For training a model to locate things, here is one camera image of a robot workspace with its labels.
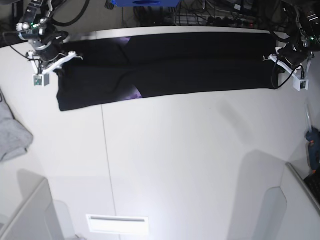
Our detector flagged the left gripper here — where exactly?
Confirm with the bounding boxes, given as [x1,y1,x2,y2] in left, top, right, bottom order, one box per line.
[262,44,314,75]

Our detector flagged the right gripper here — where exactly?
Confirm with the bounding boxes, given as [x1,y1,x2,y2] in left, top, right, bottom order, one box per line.
[27,41,84,75]

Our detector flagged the black T-shirt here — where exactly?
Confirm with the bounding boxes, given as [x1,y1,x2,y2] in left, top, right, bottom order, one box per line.
[57,32,278,112]

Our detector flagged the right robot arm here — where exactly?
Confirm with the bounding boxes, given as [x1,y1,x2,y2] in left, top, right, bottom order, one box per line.
[15,0,90,77]

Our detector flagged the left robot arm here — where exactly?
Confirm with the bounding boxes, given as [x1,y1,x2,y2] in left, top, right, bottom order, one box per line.
[260,0,320,70]

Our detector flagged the blue glue gun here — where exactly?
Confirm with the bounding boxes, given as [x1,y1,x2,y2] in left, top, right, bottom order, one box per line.
[305,103,320,171]

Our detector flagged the blue box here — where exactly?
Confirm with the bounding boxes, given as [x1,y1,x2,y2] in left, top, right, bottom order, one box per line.
[110,0,180,7]

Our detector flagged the black power strip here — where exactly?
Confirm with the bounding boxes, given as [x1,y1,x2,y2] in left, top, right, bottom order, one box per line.
[205,15,259,29]

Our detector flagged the grey cloth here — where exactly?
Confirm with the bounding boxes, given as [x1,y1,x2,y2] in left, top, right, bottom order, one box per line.
[0,91,34,162]

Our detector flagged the black keyboard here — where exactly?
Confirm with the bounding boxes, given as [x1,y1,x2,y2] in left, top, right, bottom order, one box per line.
[304,170,320,203]

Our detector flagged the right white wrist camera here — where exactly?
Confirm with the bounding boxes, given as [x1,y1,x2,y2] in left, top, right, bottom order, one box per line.
[32,74,50,87]

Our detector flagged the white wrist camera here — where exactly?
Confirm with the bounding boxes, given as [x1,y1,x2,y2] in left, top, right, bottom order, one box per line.
[32,74,50,87]
[293,77,309,92]

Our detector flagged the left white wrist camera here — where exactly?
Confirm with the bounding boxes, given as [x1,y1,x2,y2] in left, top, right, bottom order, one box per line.
[293,77,309,92]

